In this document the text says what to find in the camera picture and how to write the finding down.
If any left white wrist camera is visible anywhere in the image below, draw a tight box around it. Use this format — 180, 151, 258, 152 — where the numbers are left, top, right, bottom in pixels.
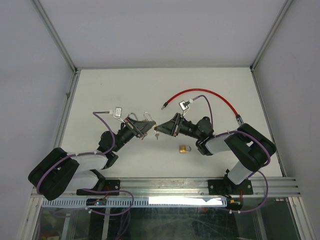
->
108, 107, 125, 123

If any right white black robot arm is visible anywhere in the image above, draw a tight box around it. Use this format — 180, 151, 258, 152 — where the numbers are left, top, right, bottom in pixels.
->
155, 113, 277, 196

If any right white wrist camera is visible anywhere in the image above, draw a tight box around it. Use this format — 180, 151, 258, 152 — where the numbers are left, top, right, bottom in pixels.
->
178, 100, 191, 117

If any black mounting plate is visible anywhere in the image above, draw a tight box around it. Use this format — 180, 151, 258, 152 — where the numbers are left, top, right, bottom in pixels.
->
207, 178, 254, 198
76, 179, 121, 196

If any white slotted cable duct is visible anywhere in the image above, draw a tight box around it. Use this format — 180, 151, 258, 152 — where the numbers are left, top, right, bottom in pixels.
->
42, 196, 227, 209

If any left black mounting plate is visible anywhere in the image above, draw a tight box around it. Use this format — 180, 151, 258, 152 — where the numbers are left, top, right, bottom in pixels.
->
76, 179, 121, 196

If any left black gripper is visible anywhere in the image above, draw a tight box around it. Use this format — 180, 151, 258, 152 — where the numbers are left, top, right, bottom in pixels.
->
112, 116, 156, 152

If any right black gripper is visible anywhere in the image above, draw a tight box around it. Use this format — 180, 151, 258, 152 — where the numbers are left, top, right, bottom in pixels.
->
154, 112, 202, 140

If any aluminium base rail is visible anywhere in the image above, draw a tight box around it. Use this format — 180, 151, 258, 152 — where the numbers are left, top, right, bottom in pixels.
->
30, 176, 301, 200

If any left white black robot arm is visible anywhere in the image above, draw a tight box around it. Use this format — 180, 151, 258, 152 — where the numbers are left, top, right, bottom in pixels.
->
28, 117, 156, 200

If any red cable lock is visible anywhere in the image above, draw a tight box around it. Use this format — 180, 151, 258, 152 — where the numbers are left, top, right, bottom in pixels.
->
161, 88, 244, 126

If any small brass padlock long shackle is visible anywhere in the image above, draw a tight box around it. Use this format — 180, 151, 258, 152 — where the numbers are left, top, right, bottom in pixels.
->
143, 111, 157, 128

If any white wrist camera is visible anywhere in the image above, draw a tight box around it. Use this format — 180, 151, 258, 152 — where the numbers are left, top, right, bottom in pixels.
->
108, 107, 125, 123
178, 100, 191, 117

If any large brass padlock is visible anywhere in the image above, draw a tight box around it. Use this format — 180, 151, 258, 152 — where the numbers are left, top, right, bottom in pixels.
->
127, 112, 139, 124

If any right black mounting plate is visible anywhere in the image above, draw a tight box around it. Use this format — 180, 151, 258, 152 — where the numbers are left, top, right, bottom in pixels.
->
207, 178, 254, 198

